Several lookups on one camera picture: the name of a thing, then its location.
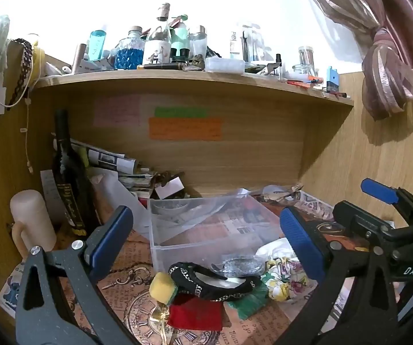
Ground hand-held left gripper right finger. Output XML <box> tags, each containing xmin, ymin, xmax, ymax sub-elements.
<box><xmin>274</xmin><ymin>206</ymin><xmax>399</xmax><ymax>345</ymax></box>

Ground crumpled newspaper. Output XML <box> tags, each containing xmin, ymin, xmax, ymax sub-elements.
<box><xmin>264</xmin><ymin>184</ymin><xmax>304</xmax><ymax>202</ymax></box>

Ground jar of blue beads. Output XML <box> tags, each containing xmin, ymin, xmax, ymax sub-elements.
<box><xmin>115</xmin><ymin>26</ymin><xmax>145</xmax><ymax>70</ymax></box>

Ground clear glass bottle with label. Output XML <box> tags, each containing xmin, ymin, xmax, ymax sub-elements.
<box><xmin>143</xmin><ymin>3</ymin><xmax>173</xmax><ymax>66</ymax></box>

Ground orange sticky note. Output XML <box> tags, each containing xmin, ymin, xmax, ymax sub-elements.
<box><xmin>149</xmin><ymin>117</ymin><xmax>223</xmax><ymax>141</ymax></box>

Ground yellow round item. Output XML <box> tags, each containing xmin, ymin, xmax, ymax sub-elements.
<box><xmin>32</xmin><ymin>47</ymin><xmax>46</xmax><ymax>78</ymax></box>

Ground blue plastic bottle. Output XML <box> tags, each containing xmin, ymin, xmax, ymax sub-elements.
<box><xmin>89</xmin><ymin>30</ymin><xmax>107</xmax><ymax>62</ymax></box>

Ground wooden shelf board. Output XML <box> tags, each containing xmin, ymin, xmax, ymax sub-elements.
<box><xmin>30</xmin><ymin>69</ymin><xmax>355</xmax><ymax>108</ymax></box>

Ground glass jar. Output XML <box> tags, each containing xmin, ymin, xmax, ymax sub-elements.
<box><xmin>293</xmin><ymin>46</ymin><xmax>316</xmax><ymax>78</ymax></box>

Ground vintage print paper mat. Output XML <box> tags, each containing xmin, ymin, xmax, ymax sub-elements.
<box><xmin>95</xmin><ymin>190</ymin><xmax>354</xmax><ymax>345</ymax></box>

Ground pink sticky note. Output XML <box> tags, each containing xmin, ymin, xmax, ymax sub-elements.
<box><xmin>93</xmin><ymin>95</ymin><xmax>142</xmax><ymax>127</ymax></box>

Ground dark wine bottle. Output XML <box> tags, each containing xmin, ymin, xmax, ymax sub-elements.
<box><xmin>52</xmin><ymin>110</ymin><xmax>97</xmax><ymax>236</ymax></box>

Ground white card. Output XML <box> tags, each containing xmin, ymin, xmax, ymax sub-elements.
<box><xmin>154</xmin><ymin>178</ymin><xmax>185</xmax><ymax>199</ymax></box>

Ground braided brown headband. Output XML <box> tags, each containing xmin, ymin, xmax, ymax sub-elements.
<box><xmin>5</xmin><ymin>38</ymin><xmax>34</xmax><ymax>110</ymax></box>

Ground orange scissors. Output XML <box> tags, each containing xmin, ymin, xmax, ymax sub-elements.
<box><xmin>287</xmin><ymin>77</ymin><xmax>324</xmax><ymax>87</ymax></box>

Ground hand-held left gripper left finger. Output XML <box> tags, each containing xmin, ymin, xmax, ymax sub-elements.
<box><xmin>15</xmin><ymin>206</ymin><xmax>135</xmax><ymax>345</ymax></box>

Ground floral scrunchie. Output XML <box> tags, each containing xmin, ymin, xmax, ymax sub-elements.
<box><xmin>262</xmin><ymin>257</ymin><xmax>318</xmax><ymax>302</ymax></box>

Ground cartoon sticker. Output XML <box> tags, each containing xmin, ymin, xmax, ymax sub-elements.
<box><xmin>0</xmin><ymin>262</ymin><xmax>25</xmax><ymax>311</ymax></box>

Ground red cloth pouch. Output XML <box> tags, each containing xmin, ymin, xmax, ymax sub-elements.
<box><xmin>167</xmin><ymin>293</ymin><xmax>225</xmax><ymax>331</ymax></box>

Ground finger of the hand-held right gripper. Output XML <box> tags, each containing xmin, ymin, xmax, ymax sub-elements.
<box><xmin>360</xmin><ymin>178</ymin><xmax>413</xmax><ymax>231</ymax></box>
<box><xmin>333</xmin><ymin>200</ymin><xmax>404</xmax><ymax>256</ymax></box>

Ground green cloth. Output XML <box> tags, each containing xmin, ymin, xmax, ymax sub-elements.
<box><xmin>224</xmin><ymin>280</ymin><xmax>270</xmax><ymax>320</ymax></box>

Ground pink tied curtain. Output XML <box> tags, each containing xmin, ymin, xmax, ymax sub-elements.
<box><xmin>293</xmin><ymin>0</ymin><xmax>413</xmax><ymax>121</ymax></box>

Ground white cloth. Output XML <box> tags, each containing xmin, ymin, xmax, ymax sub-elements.
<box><xmin>257</xmin><ymin>239</ymin><xmax>297</xmax><ymax>259</ymax></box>

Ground green pump bottle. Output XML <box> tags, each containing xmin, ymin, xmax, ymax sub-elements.
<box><xmin>170</xmin><ymin>14</ymin><xmax>190</xmax><ymax>62</ymax></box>

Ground clear plastic storage box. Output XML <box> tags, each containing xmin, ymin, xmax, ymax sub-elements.
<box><xmin>147</xmin><ymin>193</ymin><xmax>293</xmax><ymax>272</ymax></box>

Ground translucent plastic sheet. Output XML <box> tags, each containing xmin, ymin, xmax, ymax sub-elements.
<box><xmin>88</xmin><ymin>169</ymin><xmax>149</xmax><ymax>238</ymax></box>

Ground clear plastic case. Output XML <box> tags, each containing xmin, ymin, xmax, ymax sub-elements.
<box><xmin>205</xmin><ymin>57</ymin><xmax>246</xmax><ymax>74</ymax></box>

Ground black patterned headband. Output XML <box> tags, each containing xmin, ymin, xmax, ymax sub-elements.
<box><xmin>168</xmin><ymin>262</ymin><xmax>262</xmax><ymax>302</ymax></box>

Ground crumpled clear plastic bag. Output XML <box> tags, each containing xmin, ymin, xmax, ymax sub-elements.
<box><xmin>212</xmin><ymin>255</ymin><xmax>266</xmax><ymax>277</ymax></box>

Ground stack of magazines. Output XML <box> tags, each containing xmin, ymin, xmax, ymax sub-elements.
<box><xmin>52</xmin><ymin>133</ymin><xmax>157</xmax><ymax>198</ymax></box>

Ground small clear bottle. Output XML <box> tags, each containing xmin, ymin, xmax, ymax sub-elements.
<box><xmin>188</xmin><ymin>25</ymin><xmax>208</xmax><ymax>58</ymax></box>

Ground green sticky note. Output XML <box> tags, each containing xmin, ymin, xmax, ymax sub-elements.
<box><xmin>154</xmin><ymin>106</ymin><xmax>207</xmax><ymax>118</ymax></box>

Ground yellow sponge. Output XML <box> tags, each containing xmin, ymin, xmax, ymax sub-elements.
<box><xmin>149</xmin><ymin>272</ymin><xmax>177</xmax><ymax>304</ymax></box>

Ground white cable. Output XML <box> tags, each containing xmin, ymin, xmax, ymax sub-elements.
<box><xmin>21</xmin><ymin>90</ymin><xmax>34</xmax><ymax>173</ymax></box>

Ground brown cardboard tube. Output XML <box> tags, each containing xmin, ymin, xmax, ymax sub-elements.
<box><xmin>72</xmin><ymin>43</ymin><xmax>87</xmax><ymax>74</ymax></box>

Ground white mug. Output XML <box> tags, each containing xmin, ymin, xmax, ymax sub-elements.
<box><xmin>10</xmin><ymin>190</ymin><xmax>57</xmax><ymax>259</ymax></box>

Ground white tool package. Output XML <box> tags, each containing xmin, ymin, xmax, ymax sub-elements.
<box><xmin>230</xmin><ymin>25</ymin><xmax>264</xmax><ymax>62</ymax></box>

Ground gold ribbon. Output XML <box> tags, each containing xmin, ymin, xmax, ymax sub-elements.
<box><xmin>149</xmin><ymin>302</ymin><xmax>173</xmax><ymax>336</ymax></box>

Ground dark pen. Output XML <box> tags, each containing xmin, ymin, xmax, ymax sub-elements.
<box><xmin>137</xmin><ymin>63</ymin><xmax>185</xmax><ymax>70</ymax></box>

